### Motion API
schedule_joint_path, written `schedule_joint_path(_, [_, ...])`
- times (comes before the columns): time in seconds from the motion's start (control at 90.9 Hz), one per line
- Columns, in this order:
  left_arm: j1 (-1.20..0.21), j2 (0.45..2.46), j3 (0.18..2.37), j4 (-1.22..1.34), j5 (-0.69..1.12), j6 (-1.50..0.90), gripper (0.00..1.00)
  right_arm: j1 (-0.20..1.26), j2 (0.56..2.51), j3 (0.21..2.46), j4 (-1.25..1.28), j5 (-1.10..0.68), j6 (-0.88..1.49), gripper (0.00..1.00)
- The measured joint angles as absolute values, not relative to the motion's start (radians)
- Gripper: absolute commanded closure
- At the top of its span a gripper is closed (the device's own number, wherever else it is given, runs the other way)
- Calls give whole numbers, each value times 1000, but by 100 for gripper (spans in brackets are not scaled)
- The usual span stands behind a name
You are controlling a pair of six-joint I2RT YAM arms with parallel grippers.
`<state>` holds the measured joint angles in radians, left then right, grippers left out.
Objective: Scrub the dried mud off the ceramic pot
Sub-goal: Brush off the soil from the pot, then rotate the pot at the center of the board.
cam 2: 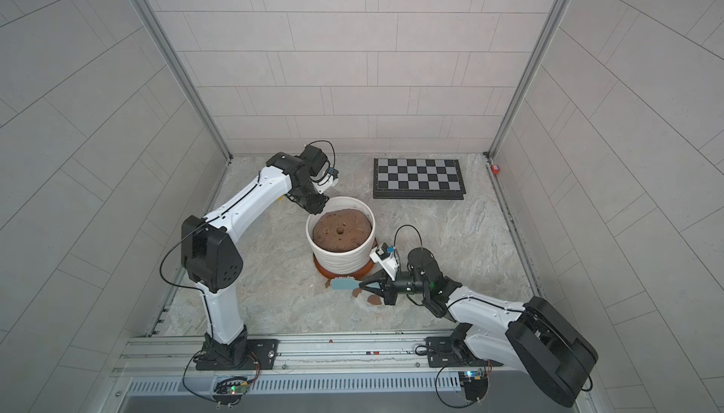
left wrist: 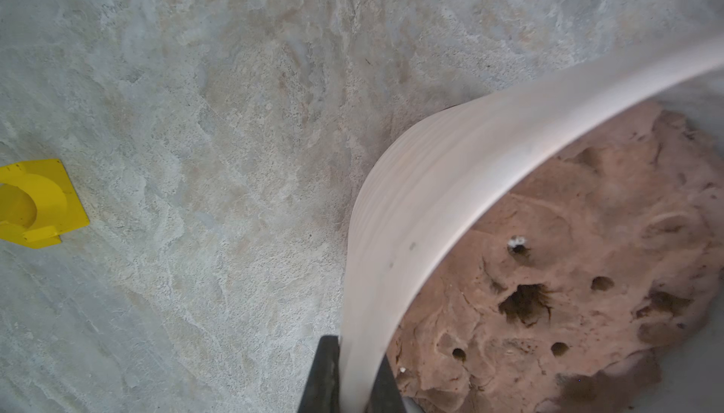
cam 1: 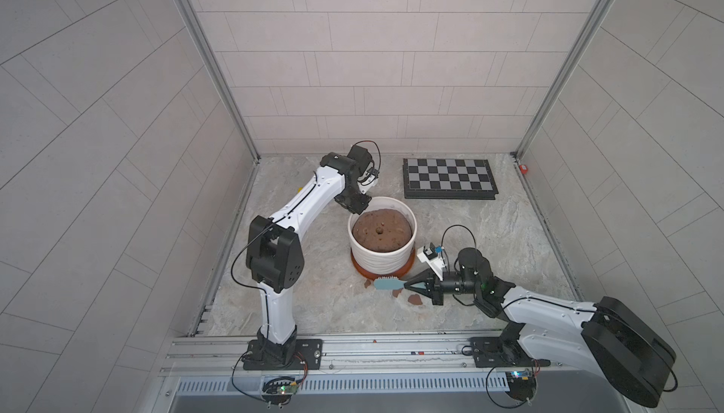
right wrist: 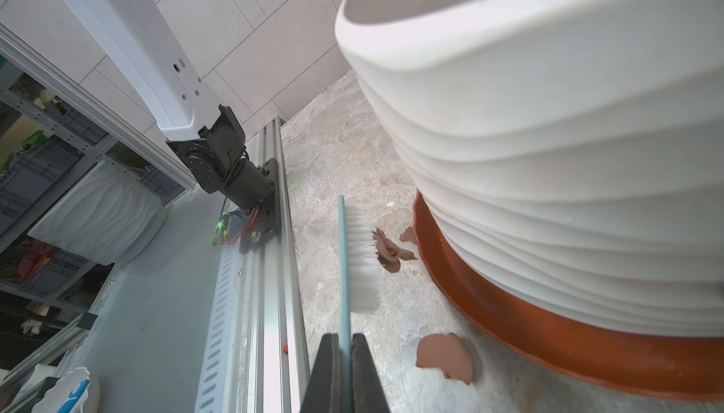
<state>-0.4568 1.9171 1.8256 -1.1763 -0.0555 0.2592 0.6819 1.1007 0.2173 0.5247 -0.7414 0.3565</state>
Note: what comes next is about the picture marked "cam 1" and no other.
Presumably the teal scrubbing brush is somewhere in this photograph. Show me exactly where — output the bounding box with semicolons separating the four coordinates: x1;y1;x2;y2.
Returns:
373;277;405;292

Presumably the white ceramic pot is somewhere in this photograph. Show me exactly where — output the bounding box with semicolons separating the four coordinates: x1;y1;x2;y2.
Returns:
347;196;418;280

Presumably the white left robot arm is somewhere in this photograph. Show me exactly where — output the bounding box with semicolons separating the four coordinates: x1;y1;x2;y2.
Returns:
245;142;379;367

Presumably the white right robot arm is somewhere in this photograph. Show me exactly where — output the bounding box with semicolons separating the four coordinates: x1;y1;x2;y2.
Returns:
403;247;677;408

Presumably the mud chunk on table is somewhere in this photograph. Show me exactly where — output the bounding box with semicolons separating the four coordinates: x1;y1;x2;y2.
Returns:
407;294;423;306

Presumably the terracotta saucer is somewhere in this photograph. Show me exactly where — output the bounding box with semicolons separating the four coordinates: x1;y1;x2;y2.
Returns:
350;250;418;281

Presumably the black and grey chessboard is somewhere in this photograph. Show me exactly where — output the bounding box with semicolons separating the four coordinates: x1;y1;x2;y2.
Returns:
403;159;499;200

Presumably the right green circuit board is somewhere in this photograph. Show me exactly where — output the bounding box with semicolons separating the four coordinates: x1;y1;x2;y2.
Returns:
505;371;537;403

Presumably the green circuit board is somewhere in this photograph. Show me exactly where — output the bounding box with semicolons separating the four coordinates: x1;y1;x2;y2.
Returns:
261;376;301;405
505;371;537;403

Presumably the left green circuit board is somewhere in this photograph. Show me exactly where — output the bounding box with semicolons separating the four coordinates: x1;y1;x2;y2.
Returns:
261;376;301;405

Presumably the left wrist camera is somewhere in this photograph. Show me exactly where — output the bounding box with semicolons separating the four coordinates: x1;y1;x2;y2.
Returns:
363;168;379;183

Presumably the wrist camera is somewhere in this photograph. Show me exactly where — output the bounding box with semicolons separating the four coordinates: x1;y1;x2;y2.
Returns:
416;243;448;281
363;168;379;183

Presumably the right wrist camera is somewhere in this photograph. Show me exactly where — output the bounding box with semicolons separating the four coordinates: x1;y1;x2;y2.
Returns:
416;243;448;281

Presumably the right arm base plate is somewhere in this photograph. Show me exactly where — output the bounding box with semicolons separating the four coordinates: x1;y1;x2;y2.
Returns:
469;337;537;369

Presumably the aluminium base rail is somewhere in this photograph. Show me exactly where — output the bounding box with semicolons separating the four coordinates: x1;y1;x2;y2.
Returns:
135;330;629;413

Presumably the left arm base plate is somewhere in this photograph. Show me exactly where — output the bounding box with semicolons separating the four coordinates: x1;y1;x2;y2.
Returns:
241;337;324;372

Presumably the aluminium corner post left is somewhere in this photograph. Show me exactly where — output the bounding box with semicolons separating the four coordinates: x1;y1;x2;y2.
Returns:
173;0;260;164

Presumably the aluminium corner post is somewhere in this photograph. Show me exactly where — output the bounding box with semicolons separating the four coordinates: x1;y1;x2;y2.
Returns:
173;0;260;164
511;0;616;161

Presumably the aluminium corner post right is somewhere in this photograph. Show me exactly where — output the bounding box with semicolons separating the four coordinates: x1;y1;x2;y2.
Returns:
511;0;616;161

